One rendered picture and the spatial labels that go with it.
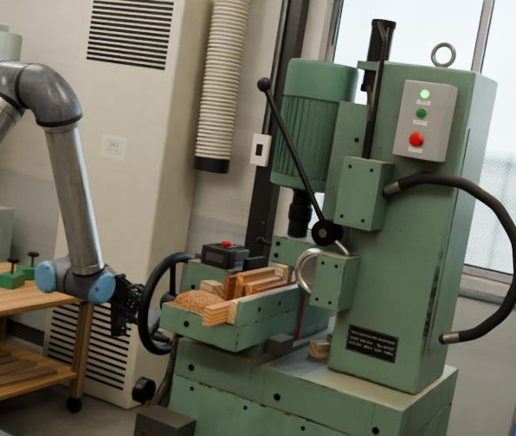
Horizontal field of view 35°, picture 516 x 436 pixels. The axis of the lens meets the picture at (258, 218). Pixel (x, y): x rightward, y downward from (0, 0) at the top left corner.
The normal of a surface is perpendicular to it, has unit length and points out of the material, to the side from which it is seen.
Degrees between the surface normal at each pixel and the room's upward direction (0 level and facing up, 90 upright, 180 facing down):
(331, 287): 90
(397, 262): 90
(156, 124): 90
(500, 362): 90
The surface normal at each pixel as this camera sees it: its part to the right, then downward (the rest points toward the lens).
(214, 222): -0.47, 0.04
